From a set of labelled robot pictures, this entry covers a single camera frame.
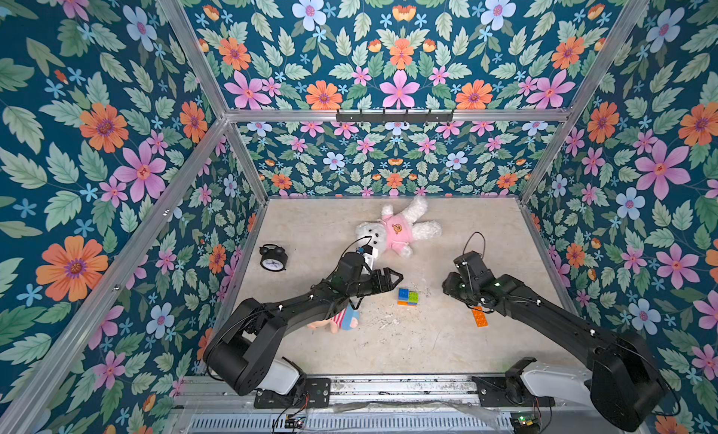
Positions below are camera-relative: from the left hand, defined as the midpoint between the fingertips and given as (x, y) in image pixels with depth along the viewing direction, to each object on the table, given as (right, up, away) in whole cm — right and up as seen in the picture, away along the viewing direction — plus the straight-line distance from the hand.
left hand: (399, 279), depth 83 cm
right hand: (+14, -2, +2) cm, 14 cm away
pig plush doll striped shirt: (-15, -11, -2) cm, 19 cm away
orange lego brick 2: (+25, -13, +3) cm, 28 cm away
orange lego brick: (+2, -9, +6) cm, 11 cm away
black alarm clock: (-42, +5, +10) cm, 43 cm away
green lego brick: (+5, -7, +5) cm, 10 cm away
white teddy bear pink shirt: (-1, +13, +15) cm, 20 cm away
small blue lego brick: (+1, -5, +3) cm, 6 cm away
